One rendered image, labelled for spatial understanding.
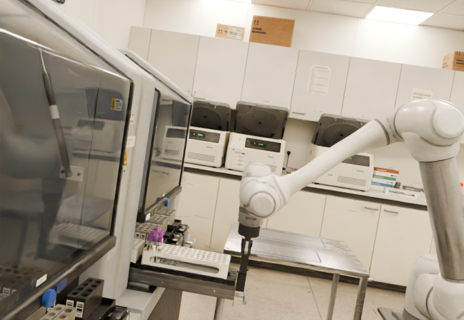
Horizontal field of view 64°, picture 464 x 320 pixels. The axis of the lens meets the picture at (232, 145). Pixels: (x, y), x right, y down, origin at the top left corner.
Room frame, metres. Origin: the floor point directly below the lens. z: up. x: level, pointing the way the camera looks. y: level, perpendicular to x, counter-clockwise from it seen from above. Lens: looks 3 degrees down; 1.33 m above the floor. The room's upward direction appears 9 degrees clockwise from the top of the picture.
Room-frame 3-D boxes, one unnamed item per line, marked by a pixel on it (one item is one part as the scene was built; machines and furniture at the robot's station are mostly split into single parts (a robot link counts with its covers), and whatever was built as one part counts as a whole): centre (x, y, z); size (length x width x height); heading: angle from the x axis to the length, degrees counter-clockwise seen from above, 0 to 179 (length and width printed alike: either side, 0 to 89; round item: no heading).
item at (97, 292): (0.90, 0.29, 0.85); 0.12 x 0.02 x 0.06; 177
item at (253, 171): (1.26, -0.10, 1.14); 0.13 x 0.11 x 0.16; 2
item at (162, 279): (1.30, 0.23, 0.78); 0.73 x 0.14 x 0.09; 87
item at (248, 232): (1.28, -0.10, 0.96); 0.08 x 0.07 x 0.09; 177
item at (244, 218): (1.28, -0.10, 1.03); 0.09 x 0.09 x 0.06
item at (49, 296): (0.64, 0.28, 0.98); 0.03 x 0.01 x 0.03; 177
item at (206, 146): (3.91, 0.33, 1.22); 0.62 x 0.56 x 0.64; 175
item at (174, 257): (1.29, 0.10, 0.83); 0.30 x 0.10 x 0.06; 87
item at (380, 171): (3.94, -1.65, 1.10); 0.24 x 0.13 x 0.10; 85
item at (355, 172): (3.82, -1.10, 1.25); 0.62 x 0.56 x 0.69; 176
